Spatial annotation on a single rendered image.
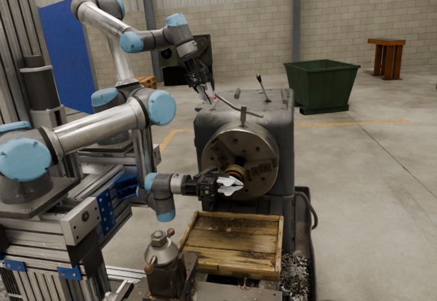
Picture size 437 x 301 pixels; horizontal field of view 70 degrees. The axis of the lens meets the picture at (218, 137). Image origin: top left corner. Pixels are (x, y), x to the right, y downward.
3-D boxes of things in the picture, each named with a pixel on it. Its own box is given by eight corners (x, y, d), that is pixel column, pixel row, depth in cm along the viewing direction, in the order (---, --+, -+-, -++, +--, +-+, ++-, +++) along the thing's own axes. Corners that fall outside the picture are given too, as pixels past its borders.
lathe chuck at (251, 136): (205, 184, 143) (207, 119, 132) (275, 195, 136) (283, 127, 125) (199, 194, 135) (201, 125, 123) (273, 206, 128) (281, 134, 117)
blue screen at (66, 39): (20, 109, 832) (-7, 15, 756) (52, 103, 885) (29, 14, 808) (84, 136, 551) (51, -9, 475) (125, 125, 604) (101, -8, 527)
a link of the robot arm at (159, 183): (153, 188, 124) (150, 168, 121) (179, 189, 121) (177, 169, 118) (144, 197, 116) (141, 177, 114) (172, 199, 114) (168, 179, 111)
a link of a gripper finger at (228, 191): (241, 199, 107) (215, 198, 109) (244, 191, 112) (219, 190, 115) (240, 192, 106) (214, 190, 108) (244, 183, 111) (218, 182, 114)
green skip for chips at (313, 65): (283, 103, 675) (283, 62, 648) (325, 98, 682) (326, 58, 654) (306, 119, 549) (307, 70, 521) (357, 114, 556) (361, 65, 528)
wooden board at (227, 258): (196, 218, 131) (195, 210, 130) (283, 224, 123) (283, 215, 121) (170, 269, 104) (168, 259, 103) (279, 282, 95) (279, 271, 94)
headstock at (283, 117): (221, 147, 208) (216, 89, 195) (294, 148, 196) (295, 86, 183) (194, 192, 153) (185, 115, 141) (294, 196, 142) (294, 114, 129)
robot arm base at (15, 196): (-12, 202, 96) (-22, 173, 92) (28, 179, 109) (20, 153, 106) (28, 205, 92) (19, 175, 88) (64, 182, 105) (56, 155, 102)
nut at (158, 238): (155, 237, 75) (153, 225, 74) (170, 238, 74) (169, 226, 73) (148, 248, 71) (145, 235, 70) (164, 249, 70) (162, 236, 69)
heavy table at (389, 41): (364, 71, 976) (367, 38, 943) (379, 71, 970) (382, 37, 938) (384, 80, 825) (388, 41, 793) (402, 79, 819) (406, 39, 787)
